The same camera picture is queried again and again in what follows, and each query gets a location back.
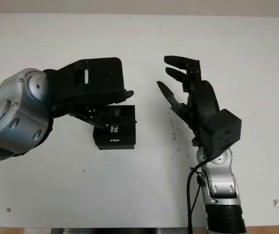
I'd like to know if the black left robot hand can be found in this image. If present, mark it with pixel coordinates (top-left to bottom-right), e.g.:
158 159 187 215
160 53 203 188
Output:
49 89 138 130

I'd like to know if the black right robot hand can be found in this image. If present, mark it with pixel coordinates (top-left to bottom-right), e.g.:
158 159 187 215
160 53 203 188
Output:
156 55 222 147

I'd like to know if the black RealSense box lid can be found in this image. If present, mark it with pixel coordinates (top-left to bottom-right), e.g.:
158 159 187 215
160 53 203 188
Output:
92 104 138 147

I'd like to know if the black box base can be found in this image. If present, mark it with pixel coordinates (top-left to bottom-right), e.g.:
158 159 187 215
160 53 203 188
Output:
96 142 136 151

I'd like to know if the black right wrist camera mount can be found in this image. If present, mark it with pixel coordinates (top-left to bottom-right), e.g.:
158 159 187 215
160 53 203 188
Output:
199 109 242 158

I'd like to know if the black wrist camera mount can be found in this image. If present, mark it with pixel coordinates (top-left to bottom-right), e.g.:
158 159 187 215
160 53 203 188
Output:
199 109 242 158
43 57 127 108

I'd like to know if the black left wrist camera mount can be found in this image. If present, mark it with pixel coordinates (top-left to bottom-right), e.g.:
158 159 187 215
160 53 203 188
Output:
43 57 127 108

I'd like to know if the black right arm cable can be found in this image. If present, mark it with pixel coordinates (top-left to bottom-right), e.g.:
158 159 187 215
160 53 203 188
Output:
187 158 215 234

